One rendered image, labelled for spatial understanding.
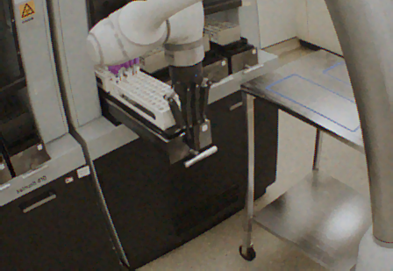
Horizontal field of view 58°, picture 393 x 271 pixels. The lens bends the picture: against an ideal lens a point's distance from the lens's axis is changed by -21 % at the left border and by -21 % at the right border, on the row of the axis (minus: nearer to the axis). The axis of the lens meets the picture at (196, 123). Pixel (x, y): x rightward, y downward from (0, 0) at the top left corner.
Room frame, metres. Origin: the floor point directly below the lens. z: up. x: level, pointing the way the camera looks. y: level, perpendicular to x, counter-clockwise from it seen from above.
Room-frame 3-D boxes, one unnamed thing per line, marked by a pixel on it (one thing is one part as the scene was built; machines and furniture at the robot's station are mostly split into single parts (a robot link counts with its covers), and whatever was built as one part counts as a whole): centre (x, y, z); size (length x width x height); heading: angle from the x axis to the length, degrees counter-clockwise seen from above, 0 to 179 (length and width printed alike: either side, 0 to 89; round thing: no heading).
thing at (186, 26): (0.91, 0.02, 1.14); 0.13 x 0.11 x 0.16; 131
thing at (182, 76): (0.92, 0.01, 0.96); 0.08 x 0.07 x 0.09; 126
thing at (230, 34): (1.48, -0.15, 0.85); 0.12 x 0.02 x 0.06; 125
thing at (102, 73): (1.33, 0.31, 0.83); 0.30 x 0.10 x 0.06; 36
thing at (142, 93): (1.08, 0.13, 0.83); 0.30 x 0.10 x 0.06; 36
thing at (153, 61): (1.30, 0.10, 0.85); 0.12 x 0.02 x 0.06; 126
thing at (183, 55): (0.92, 0.01, 1.03); 0.09 x 0.09 x 0.06
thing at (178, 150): (1.19, 0.21, 0.78); 0.73 x 0.14 x 0.09; 36
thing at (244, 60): (1.67, -0.01, 0.78); 0.73 x 0.14 x 0.09; 36
